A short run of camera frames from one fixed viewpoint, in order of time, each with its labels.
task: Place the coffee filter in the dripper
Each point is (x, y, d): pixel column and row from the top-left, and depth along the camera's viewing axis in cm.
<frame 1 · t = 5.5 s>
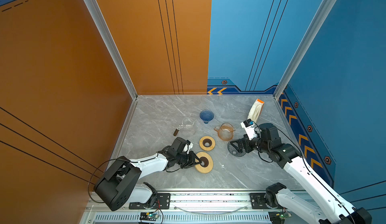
left hand: (201, 161, 83), fingers closed
right hand: (237, 139, 77), fingers open
blue glass ribbed dripper: (206, 115, 106), point 3 cm above the table
orange glass pitcher: (225, 131, 98), point 3 cm above the table
wooden dripper ring stand: (208, 165, 84), point 2 cm above the table
wooden ring stand: (207, 143, 96), on the table

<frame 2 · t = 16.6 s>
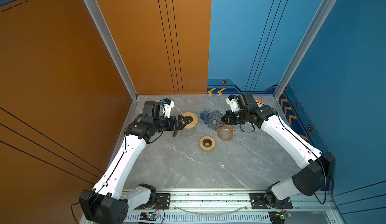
left hand: (181, 120, 74), fingers open
right hand: (221, 119, 78), fingers closed
wooden dripper ring stand: (191, 119, 93), point 12 cm above the table
the other named things where they were.

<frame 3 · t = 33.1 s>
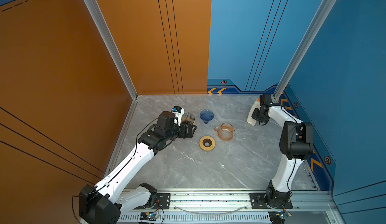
left hand: (189, 125, 77), fingers open
right hand: (255, 117, 100), fingers closed
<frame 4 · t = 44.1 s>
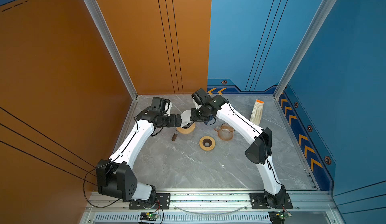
left hand: (174, 119, 84), fingers open
right hand: (191, 119, 84), fingers open
